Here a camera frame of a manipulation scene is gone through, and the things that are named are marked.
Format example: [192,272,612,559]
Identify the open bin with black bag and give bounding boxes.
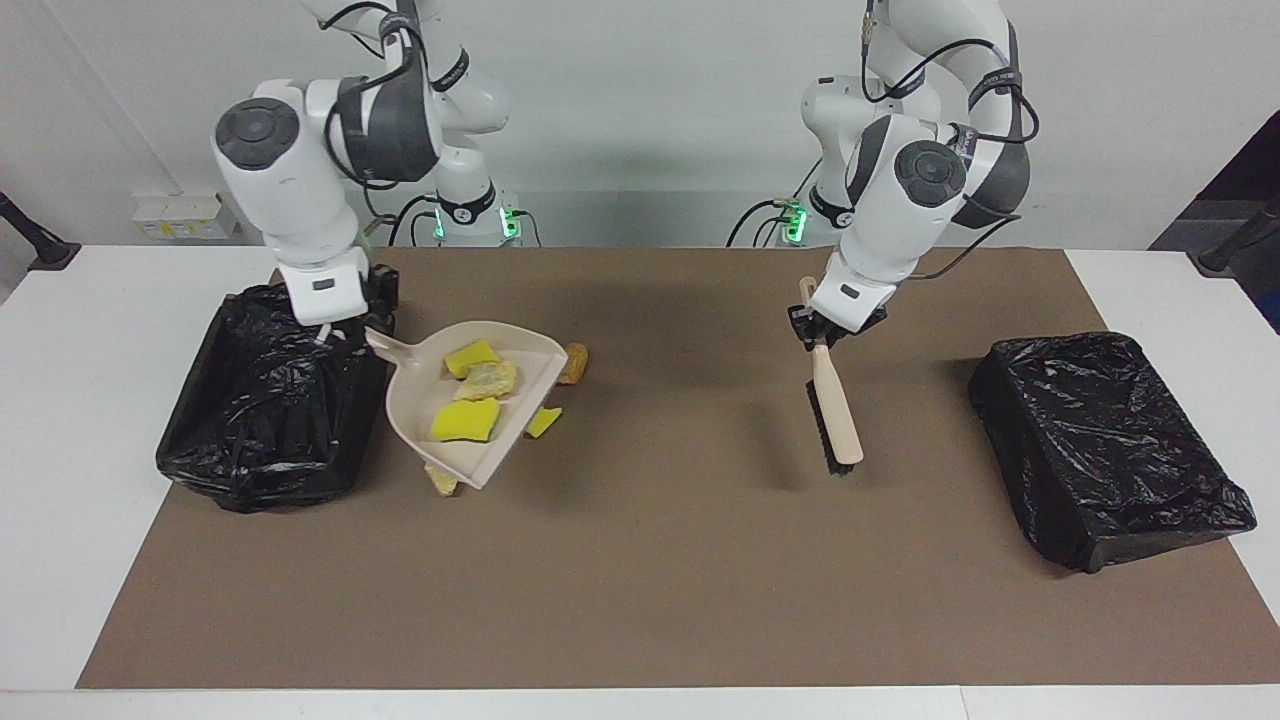
[155,283,393,514]

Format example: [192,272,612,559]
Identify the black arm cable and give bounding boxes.
[318,0,443,219]
[860,0,1041,283]

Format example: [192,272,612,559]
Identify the beige hand brush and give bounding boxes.
[798,277,864,477]

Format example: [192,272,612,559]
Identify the brown table mat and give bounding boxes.
[75,247,1280,691]

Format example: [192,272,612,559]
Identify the box wrapped in black bag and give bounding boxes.
[968,331,1259,574]

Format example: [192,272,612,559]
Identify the black base cables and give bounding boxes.
[725,155,831,248]
[365,193,543,248]

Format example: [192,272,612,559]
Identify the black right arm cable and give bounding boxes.
[318,0,443,219]

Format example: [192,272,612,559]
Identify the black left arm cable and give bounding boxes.
[860,0,1041,283]

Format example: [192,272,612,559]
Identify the beige plastic dustpan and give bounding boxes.
[365,320,569,491]

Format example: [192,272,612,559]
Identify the black right base cables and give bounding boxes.
[365,193,543,248]

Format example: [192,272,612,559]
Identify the black stand foot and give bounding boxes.
[1188,195,1280,278]
[0,190,82,273]

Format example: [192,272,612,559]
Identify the white box on table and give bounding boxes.
[133,192,241,242]

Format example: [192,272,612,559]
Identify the small yellow sponge piece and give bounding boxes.
[444,340,502,379]

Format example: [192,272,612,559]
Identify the black left base cables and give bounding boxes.
[725,155,831,248]

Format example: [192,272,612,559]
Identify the large yellow sponge piece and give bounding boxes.
[431,399,501,443]

